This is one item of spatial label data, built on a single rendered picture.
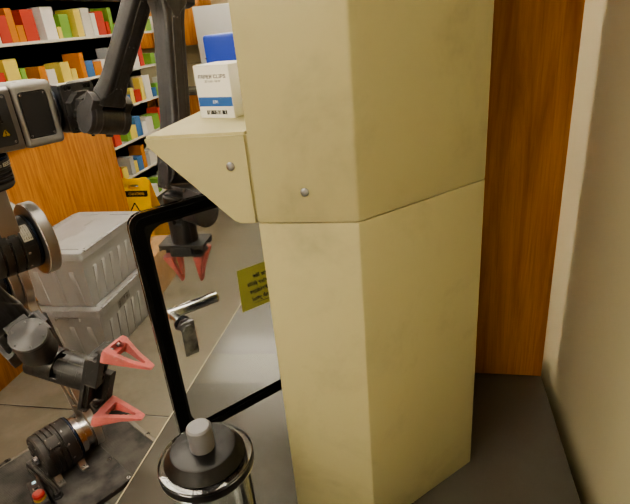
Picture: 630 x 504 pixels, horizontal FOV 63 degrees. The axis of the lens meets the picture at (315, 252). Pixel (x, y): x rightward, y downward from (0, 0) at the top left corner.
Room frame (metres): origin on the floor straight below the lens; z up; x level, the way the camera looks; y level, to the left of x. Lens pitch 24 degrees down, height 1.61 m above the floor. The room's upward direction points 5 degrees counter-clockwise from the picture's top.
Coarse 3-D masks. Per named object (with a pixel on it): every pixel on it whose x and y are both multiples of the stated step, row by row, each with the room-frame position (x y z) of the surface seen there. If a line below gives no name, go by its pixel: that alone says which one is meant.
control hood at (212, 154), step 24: (192, 120) 0.63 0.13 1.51; (216, 120) 0.62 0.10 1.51; (240, 120) 0.60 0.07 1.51; (168, 144) 0.55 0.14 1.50; (192, 144) 0.54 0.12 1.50; (216, 144) 0.54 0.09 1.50; (240, 144) 0.53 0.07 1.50; (192, 168) 0.54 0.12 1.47; (216, 168) 0.54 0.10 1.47; (240, 168) 0.53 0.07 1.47; (216, 192) 0.54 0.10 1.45; (240, 192) 0.53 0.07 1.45; (240, 216) 0.53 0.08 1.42
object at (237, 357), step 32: (128, 224) 0.66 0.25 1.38; (192, 224) 0.71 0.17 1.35; (224, 224) 0.74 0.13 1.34; (256, 224) 0.77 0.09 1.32; (160, 256) 0.67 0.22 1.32; (192, 256) 0.70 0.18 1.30; (224, 256) 0.73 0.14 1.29; (256, 256) 0.76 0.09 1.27; (192, 288) 0.70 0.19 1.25; (224, 288) 0.72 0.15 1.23; (256, 288) 0.76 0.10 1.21; (224, 320) 0.72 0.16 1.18; (256, 320) 0.75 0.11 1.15; (224, 352) 0.71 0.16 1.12; (256, 352) 0.75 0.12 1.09; (192, 384) 0.68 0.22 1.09; (224, 384) 0.71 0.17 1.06; (256, 384) 0.74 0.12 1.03; (192, 416) 0.67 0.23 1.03
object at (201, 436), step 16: (192, 432) 0.44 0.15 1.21; (208, 432) 0.44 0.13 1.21; (224, 432) 0.47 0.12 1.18; (176, 448) 0.45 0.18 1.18; (192, 448) 0.44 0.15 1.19; (208, 448) 0.44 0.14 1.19; (224, 448) 0.44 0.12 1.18; (240, 448) 0.45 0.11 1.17; (176, 464) 0.42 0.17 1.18; (192, 464) 0.42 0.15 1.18; (208, 464) 0.42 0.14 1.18; (224, 464) 0.42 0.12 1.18; (176, 480) 0.41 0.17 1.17; (192, 480) 0.41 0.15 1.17; (208, 480) 0.41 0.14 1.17
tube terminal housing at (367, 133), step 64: (256, 0) 0.52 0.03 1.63; (320, 0) 0.51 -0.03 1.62; (384, 0) 0.53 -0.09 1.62; (448, 0) 0.57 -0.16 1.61; (256, 64) 0.52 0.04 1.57; (320, 64) 0.51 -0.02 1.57; (384, 64) 0.53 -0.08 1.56; (448, 64) 0.57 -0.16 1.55; (256, 128) 0.53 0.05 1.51; (320, 128) 0.51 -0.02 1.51; (384, 128) 0.52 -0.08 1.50; (448, 128) 0.57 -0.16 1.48; (256, 192) 0.53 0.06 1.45; (320, 192) 0.51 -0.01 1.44; (384, 192) 0.52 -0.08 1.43; (448, 192) 0.58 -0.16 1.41; (320, 256) 0.51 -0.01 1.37; (384, 256) 0.52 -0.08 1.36; (448, 256) 0.58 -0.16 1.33; (320, 320) 0.52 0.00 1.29; (384, 320) 0.52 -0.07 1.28; (448, 320) 0.58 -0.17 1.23; (320, 384) 0.52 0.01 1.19; (384, 384) 0.52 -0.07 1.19; (448, 384) 0.58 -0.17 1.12; (320, 448) 0.52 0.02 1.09; (384, 448) 0.52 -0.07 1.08; (448, 448) 0.58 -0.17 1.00
